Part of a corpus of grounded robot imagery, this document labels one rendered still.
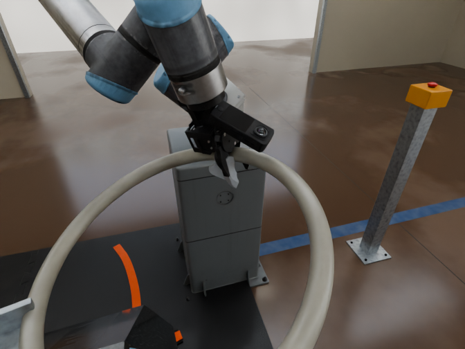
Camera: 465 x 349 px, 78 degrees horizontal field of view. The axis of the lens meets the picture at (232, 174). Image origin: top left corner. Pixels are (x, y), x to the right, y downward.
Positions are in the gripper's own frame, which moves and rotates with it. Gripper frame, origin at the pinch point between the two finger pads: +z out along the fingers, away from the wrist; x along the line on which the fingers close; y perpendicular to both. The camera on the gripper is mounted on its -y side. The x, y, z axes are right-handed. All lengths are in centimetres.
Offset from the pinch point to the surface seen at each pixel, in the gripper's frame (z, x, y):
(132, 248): 99, -5, 115
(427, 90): 39, -98, -33
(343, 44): 203, -525, 102
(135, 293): 97, 19, 88
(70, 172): 92, -45, 234
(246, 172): 43, -37, 29
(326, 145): 169, -202, 46
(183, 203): 44, -15, 50
